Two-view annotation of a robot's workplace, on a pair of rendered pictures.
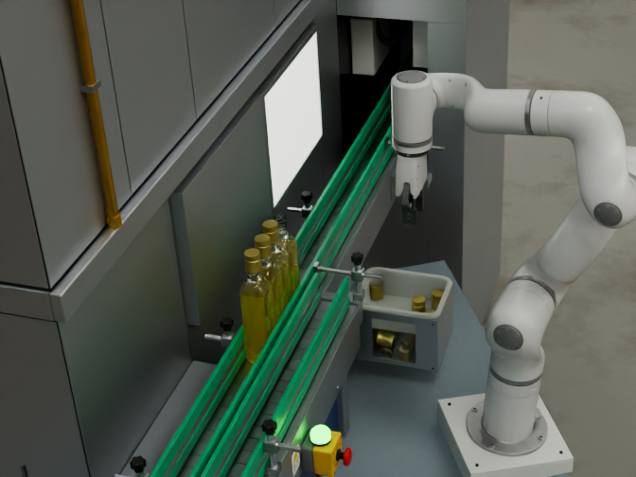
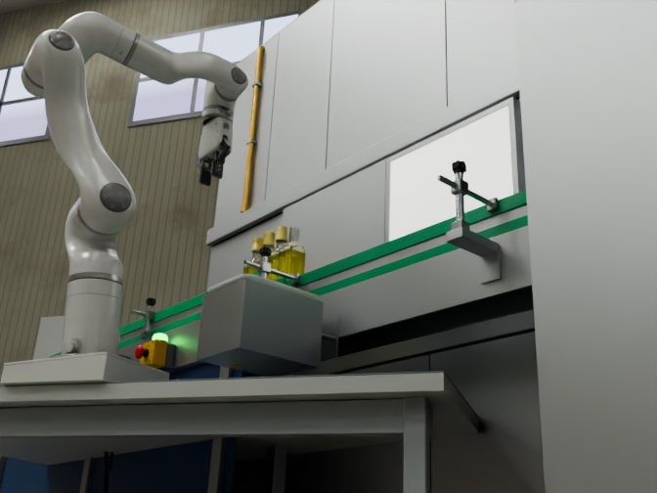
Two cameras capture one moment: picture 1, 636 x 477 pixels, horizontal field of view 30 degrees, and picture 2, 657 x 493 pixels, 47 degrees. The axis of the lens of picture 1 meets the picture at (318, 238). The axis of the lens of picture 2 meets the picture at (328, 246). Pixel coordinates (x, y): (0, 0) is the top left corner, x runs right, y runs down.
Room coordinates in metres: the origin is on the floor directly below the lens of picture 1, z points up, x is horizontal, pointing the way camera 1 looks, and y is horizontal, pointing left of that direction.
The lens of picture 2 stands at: (3.34, -1.57, 0.43)
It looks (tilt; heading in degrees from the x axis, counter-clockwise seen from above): 23 degrees up; 120
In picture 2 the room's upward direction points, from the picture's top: 3 degrees clockwise
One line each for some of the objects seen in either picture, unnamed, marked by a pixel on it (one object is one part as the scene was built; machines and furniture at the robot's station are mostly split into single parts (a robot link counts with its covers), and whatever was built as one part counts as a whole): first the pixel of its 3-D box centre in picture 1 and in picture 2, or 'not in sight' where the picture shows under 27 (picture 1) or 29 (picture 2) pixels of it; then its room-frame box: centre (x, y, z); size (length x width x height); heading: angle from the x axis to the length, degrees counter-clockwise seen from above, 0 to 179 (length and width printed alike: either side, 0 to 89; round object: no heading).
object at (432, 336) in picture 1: (392, 318); (270, 333); (2.39, -0.17, 0.92); 0.27 x 0.17 x 0.15; 70
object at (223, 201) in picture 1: (258, 160); (383, 217); (2.53, 0.13, 1.32); 0.90 x 0.03 x 0.34; 160
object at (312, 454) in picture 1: (323, 452); (156, 356); (1.88, 0.02, 0.96); 0.07 x 0.07 x 0.07; 70
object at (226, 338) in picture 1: (220, 343); not in sight; (2.08, 0.23, 1.11); 0.07 x 0.04 x 0.13; 70
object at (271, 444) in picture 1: (282, 450); (141, 317); (1.73, 0.09, 1.11); 0.07 x 0.04 x 0.13; 70
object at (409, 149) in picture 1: (412, 140); (218, 118); (2.19, -0.21, 1.53); 0.09 x 0.08 x 0.03; 160
